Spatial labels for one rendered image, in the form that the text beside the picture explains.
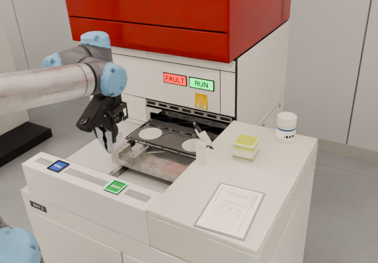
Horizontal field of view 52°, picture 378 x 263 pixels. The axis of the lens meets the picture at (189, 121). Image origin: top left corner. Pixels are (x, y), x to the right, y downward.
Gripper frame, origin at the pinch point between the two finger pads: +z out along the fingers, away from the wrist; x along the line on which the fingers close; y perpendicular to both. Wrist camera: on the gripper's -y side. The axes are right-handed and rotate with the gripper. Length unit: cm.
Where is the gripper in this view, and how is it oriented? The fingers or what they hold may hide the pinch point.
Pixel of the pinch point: (107, 150)
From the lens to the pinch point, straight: 120.7
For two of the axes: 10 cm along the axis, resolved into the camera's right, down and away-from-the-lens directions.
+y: 5.0, -4.2, 7.5
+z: 0.4, 8.8, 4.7
